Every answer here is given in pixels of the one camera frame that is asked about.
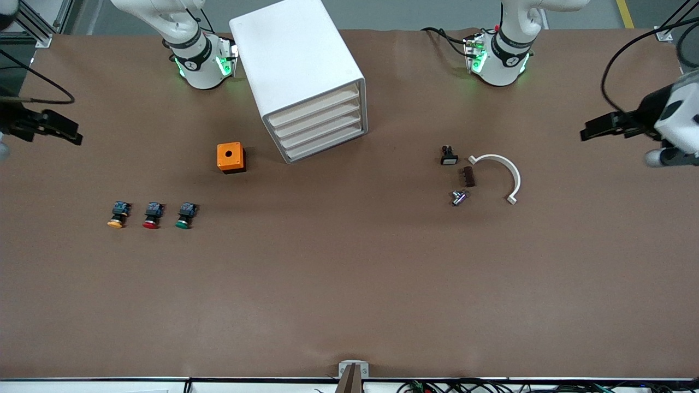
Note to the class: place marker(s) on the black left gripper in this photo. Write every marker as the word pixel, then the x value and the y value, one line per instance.
pixel 647 113

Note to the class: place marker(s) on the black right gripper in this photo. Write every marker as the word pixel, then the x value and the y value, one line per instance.
pixel 13 121

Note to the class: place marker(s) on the green mushroom push button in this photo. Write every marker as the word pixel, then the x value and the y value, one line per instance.
pixel 187 210

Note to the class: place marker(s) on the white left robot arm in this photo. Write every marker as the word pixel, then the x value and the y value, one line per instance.
pixel 502 71

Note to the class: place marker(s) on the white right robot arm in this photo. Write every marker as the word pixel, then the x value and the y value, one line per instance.
pixel 202 76

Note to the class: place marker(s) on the yellow mushroom push button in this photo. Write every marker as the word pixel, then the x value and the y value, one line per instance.
pixel 119 210

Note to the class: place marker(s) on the red mushroom push button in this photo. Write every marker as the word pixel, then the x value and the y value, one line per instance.
pixel 153 210

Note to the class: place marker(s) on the white drawer cabinet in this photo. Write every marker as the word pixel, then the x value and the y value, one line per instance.
pixel 295 54

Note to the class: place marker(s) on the white curved plastic piece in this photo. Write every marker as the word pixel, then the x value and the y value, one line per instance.
pixel 516 180

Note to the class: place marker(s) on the brown terminal block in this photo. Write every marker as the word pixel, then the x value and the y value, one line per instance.
pixel 468 177

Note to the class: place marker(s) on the small purple metal connector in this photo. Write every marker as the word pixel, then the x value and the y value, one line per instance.
pixel 458 197

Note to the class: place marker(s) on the orange box with hole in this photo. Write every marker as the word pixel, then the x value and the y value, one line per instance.
pixel 236 155

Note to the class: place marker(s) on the white table edge strip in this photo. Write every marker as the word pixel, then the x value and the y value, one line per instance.
pixel 82 387

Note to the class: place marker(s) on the brown table mat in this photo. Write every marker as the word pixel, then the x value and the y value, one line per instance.
pixel 349 273

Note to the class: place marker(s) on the black switch with white face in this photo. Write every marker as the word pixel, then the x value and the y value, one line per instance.
pixel 449 159

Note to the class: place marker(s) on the grey metal bracket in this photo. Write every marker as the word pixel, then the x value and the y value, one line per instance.
pixel 344 370

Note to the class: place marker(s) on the brown post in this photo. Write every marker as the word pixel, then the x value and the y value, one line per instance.
pixel 352 383

